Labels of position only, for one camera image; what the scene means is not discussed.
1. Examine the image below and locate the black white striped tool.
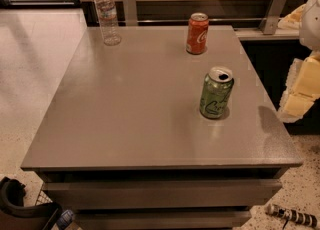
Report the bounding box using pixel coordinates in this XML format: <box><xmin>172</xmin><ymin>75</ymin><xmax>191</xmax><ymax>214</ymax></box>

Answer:
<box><xmin>265</xmin><ymin>204</ymin><xmax>320</xmax><ymax>229</ymax></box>

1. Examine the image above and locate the left metal wall bracket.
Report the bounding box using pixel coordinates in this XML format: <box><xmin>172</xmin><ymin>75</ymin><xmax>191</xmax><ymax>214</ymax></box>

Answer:
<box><xmin>122</xmin><ymin>0</ymin><xmax>138</xmax><ymax>26</ymax></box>

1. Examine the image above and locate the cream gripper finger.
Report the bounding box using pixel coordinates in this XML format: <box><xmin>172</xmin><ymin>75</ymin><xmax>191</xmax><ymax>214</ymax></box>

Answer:
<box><xmin>278</xmin><ymin>4</ymin><xmax>305</xmax><ymax>30</ymax></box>
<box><xmin>277</xmin><ymin>57</ymin><xmax>320</xmax><ymax>123</ymax></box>

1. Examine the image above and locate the blue cap object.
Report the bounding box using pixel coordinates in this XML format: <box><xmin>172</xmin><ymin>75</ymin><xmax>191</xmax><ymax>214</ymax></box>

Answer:
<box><xmin>56</xmin><ymin>210</ymin><xmax>74</xmax><ymax>230</ymax></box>

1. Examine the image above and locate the right metal wall bracket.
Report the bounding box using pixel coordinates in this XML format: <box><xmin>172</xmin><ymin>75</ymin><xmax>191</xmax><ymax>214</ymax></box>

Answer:
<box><xmin>259</xmin><ymin>0</ymin><xmax>287</xmax><ymax>35</ymax></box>

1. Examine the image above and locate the grey drawer cabinet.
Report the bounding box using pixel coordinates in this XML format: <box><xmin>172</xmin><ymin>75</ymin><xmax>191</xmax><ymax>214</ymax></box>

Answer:
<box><xmin>22</xmin><ymin>26</ymin><xmax>301</xmax><ymax>230</ymax></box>

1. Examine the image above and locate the black chair part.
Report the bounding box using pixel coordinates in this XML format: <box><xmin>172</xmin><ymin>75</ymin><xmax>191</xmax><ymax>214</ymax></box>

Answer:
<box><xmin>0</xmin><ymin>177</ymin><xmax>62</xmax><ymax>230</ymax></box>

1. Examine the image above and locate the green soda can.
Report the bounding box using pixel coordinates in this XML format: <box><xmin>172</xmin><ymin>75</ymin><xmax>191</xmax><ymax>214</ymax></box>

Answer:
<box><xmin>199</xmin><ymin>66</ymin><xmax>234</xmax><ymax>119</ymax></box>

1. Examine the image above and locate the orange soda can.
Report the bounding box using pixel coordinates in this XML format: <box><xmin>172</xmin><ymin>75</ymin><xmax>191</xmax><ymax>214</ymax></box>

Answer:
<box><xmin>186</xmin><ymin>12</ymin><xmax>209</xmax><ymax>55</ymax></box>

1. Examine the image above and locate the clear plastic water bottle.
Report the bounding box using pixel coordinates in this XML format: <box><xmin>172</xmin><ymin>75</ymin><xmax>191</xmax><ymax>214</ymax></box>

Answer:
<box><xmin>94</xmin><ymin>0</ymin><xmax>121</xmax><ymax>46</ymax></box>

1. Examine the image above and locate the metal wall bracket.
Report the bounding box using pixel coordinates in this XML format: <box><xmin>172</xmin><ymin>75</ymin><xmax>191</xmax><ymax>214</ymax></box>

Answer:
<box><xmin>259</xmin><ymin>0</ymin><xmax>287</xmax><ymax>35</ymax></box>
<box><xmin>122</xmin><ymin>0</ymin><xmax>138</xmax><ymax>26</ymax></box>

